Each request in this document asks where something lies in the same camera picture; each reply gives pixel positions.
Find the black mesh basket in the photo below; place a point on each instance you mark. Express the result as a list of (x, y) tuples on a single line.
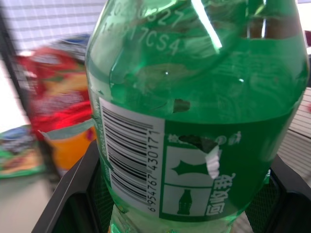
[(70, 184)]

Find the orange snack bag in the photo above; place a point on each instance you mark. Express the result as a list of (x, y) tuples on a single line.
[(70, 148)]

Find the green snack bag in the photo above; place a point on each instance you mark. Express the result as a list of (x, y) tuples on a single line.
[(19, 155)]

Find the white slatted rack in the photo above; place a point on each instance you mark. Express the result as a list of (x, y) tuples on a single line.
[(297, 140)]

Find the blue snack bag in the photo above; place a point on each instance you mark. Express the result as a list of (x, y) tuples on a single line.
[(75, 46)]

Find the red snack bag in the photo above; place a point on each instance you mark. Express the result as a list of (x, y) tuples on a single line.
[(56, 97)]

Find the green plastic soda bottle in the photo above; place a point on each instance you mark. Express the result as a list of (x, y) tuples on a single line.
[(199, 102)]

